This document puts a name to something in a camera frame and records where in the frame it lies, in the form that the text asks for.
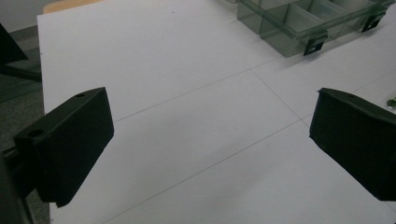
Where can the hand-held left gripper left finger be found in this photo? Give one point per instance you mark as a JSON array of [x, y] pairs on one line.
[[68, 146]]

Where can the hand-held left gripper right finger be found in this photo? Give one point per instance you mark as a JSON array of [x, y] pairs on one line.
[[355, 140]]

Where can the small green object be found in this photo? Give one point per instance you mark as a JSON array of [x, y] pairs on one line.
[[392, 102]]

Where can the black stand base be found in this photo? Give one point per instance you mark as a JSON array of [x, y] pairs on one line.
[[14, 59]]

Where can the clear green compartment box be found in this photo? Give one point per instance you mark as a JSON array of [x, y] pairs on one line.
[[299, 21]]

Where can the wooden table edge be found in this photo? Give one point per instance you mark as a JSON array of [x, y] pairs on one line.
[[67, 4]]

